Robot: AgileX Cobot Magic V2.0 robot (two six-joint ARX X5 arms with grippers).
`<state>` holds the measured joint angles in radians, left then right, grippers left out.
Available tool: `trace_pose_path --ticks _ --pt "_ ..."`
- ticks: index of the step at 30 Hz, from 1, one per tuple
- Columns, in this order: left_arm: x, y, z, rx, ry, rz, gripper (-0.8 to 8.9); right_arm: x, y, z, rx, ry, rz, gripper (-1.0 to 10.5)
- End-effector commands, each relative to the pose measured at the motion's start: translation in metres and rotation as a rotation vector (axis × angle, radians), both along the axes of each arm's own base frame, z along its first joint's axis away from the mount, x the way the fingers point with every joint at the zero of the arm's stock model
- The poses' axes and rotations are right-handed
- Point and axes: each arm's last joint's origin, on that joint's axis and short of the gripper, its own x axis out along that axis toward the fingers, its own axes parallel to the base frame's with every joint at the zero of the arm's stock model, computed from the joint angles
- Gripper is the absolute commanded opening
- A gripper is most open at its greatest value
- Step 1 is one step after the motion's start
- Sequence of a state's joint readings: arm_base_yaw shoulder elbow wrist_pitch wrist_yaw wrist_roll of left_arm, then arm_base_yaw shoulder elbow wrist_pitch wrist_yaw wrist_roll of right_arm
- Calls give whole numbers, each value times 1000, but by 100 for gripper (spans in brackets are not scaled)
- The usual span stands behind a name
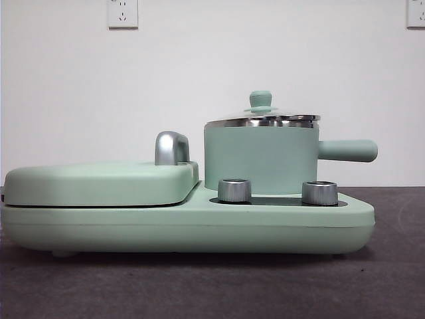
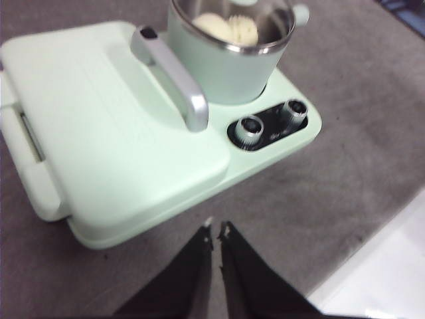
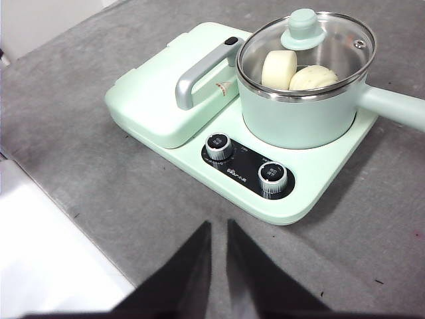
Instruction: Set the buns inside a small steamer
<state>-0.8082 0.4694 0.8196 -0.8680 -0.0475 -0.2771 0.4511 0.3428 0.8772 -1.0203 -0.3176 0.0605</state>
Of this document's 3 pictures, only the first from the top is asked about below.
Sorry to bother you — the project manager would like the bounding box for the glass lid with green knob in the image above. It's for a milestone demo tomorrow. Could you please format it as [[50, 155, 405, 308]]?
[[205, 90, 322, 124]]

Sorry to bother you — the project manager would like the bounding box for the silver control knob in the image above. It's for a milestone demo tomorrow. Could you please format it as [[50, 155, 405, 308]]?
[[217, 178, 252, 203], [301, 180, 339, 205]]

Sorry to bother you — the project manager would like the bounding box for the mint green breakfast machine base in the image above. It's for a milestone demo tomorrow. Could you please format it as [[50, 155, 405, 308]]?
[[2, 187, 377, 257]]

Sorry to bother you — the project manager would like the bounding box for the mint green griddle lid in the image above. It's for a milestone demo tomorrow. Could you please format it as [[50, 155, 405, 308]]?
[[3, 131, 201, 207]]

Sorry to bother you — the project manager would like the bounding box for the mint green handled pot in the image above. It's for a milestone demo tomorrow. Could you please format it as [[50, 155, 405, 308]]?
[[203, 116, 379, 195]]

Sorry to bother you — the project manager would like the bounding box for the white wall socket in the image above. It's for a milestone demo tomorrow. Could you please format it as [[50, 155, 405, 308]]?
[[106, 0, 139, 29], [406, 0, 425, 29]]

